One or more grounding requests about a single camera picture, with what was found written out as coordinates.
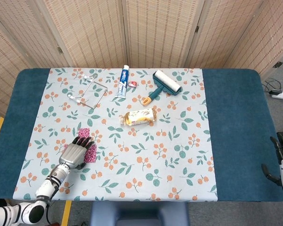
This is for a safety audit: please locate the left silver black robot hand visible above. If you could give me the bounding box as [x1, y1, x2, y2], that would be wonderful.
[58, 136, 95, 170]

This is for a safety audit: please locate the floral orange green tablecloth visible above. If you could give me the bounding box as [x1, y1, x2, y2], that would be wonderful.
[13, 67, 218, 202]

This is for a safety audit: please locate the clear acrylic stand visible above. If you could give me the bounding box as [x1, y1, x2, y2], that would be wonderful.
[67, 73, 108, 109]

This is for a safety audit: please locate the dark teal table cover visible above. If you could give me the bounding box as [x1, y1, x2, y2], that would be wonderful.
[0, 67, 283, 203]

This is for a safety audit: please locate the plastic tea bottle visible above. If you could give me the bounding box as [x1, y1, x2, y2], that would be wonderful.
[118, 107, 158, 127]

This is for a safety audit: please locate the blue grey moulded base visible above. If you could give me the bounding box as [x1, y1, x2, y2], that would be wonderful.
[89, 202, 190, 226]

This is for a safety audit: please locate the blue white toothpaste tube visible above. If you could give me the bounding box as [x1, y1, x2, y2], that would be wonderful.
[115, 65, 130, 98]

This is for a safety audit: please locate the woven bamboo screen panel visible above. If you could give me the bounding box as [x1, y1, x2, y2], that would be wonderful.
[37, 0, 129, 69]
[185, 0, 268, 69]
[0, 11, 33, 117]
[122, 0, 205, 69]
[225, 0, 283, 78]
[0, 0, 73, 69]

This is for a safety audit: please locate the teal lint roller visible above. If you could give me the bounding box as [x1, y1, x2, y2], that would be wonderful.
[142, 70, 183, 106]

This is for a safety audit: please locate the black cable with plug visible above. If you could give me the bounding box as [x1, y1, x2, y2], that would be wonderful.
[261, 79, 282, 93]

